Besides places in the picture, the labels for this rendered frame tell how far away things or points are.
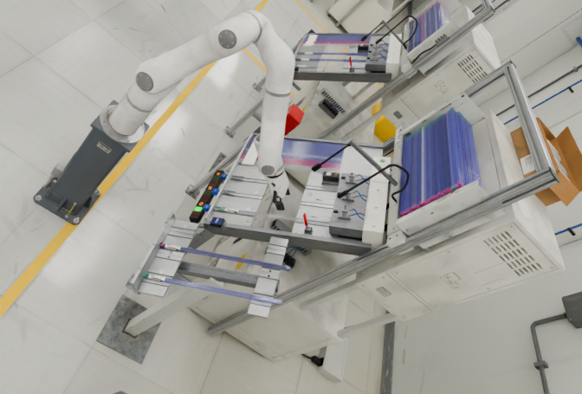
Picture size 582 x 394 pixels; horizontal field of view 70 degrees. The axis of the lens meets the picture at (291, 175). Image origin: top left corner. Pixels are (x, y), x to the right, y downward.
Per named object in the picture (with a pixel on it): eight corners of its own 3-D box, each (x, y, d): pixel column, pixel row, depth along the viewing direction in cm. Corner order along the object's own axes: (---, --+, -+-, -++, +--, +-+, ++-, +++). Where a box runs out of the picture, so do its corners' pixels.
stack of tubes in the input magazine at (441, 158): (397, 216, 155) (463, 183, 139) (403, 138, 193) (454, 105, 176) (419, 235, 159) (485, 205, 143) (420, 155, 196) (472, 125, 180)
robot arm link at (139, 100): (119, 93, 161) (146, 54, 147) (149, 77, 175) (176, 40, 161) (143, 117, 163) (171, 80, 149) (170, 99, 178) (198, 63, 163)
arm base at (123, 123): (90, 123, 168) (107, 96, 157) (113, 98, 182) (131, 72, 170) (131, 151, 174) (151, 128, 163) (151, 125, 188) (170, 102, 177)
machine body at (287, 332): (180, 308, 232) (245, 271, 194) (224, 218, 283) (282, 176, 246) (267, 364, 251) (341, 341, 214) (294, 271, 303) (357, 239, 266)
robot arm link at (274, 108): (291, 106, 134) (279, 180, 152) (290, 84, 147) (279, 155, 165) (263, 102, 133) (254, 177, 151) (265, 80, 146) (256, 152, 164)
